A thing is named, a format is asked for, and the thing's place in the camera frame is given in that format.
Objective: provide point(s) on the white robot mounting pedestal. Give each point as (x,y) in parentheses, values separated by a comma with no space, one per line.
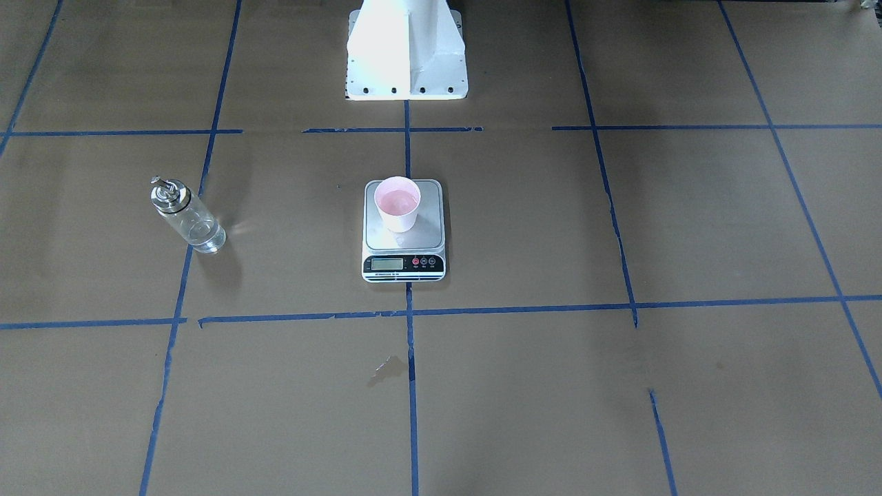
(406,51)

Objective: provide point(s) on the pink paper cup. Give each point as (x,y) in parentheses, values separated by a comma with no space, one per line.
(397,200)

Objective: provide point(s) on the clear glass sauce bottle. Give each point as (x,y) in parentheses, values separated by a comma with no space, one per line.
(187,214)

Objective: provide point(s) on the white digital kitchen scale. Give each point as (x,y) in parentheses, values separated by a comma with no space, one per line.
(415,255)

